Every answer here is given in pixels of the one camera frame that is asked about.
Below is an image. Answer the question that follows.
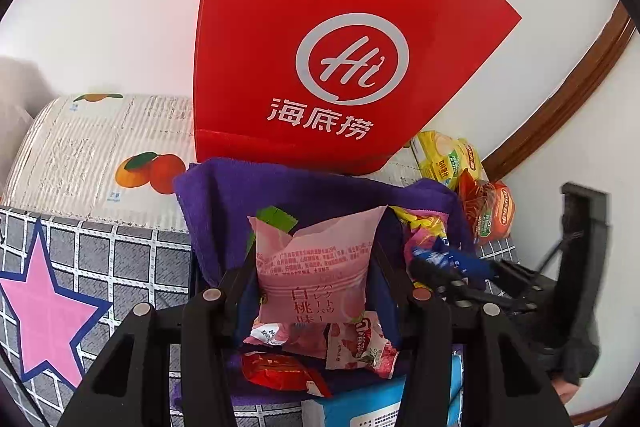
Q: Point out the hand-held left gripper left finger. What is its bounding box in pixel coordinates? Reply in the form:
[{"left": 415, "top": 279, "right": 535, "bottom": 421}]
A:
[{"left": 57, "top": 252, "right": 261, "bottom": 427}]

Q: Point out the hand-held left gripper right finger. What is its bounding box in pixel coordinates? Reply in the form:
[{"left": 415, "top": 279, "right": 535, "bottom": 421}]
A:
[{"left": 370, "top": 242, "right": 573, "bottom": 427}]

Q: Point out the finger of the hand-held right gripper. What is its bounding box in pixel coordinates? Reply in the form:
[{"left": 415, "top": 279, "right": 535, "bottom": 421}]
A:
[
  {"left": 410, "top": 257, "right": 496, "bottom": 291},
  {"left": 442, "top": 289, "right": 540, "bottom": 315}
]

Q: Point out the blue snack packet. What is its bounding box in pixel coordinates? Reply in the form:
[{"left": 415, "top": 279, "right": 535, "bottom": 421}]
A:
[{"left": 409, "top": 237, "right": 493, "bottom": 288}]

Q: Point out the pale pink snowflake snack packet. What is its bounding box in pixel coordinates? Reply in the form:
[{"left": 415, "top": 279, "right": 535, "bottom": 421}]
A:
[{"left": 242, "top": 321, "right": 328, "bottom": 348}]

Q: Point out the pink and yellow snack packet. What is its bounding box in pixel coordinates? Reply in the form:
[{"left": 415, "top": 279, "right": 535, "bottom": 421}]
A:
[{"left": 392, "top": 205, "right": 451, "bottom": 258}]

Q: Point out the pink strawberry snack packet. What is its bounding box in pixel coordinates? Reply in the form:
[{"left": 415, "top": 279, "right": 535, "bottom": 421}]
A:
[{"left": 325, "top": 312, "right": 399, "bottom": 380}]

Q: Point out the pink peach snack packet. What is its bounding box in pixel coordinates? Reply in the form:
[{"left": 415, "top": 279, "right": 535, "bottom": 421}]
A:
[{"left": 248, "top": 205, "right": 389, "bottom": 325}]

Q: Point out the small red snack packet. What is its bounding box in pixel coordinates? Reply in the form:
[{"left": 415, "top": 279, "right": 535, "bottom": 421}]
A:
[{"left": 241, "top": 352, "right": 332, "bottom": 399}]

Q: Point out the green snack packet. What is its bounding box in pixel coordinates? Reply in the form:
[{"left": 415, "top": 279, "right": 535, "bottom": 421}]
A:
[{"left": 256, "top": 205, "right": 298, "bottom": 230}]

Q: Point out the purple towel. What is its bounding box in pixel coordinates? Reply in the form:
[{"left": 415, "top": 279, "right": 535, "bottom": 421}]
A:
[{"left": 172, "top": 158, "right": 476, "bottom": 408}]

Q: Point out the person's right forearm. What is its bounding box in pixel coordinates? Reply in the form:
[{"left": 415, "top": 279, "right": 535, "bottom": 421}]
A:
[{"left": 552, "top": 374, "right": 583, "bottom": 404}]

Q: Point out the orange chips bag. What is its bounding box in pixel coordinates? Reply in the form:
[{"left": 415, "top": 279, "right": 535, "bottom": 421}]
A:
[{"left": 457, "top": 169, "right": 516, "bottom": 244}]

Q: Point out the grey checked bed sheet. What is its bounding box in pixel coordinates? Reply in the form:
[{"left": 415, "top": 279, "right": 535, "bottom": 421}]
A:
[{"left": 0, "top": 204, "right": 193, "bottom": 427}]

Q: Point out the yellow chips bag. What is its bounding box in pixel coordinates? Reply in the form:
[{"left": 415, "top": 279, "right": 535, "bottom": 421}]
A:
[{"left": 412, "top": 130, "right": 488, "bottom": 192}]

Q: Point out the blue tissue pack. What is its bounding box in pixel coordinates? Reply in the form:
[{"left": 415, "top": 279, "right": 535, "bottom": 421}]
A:
[{"left": 300, "top": 342, "right": 466, "bottom": 427}]

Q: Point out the white box with oranges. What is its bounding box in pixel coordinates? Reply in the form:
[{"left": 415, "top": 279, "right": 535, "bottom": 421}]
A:
[{"left": 0, "top": 93, "right": 197, "bottom": 230}]

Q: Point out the red paper bag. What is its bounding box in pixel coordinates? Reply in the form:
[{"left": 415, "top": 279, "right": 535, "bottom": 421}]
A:
[{"left": 192, "top": 0, "right": 523, "bottom": 178}]

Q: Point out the brown wooden door frame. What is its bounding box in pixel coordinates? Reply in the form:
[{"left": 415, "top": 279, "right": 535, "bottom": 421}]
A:
[{"left": 482, "top": 2, "right": 633, "bottom": 180}]

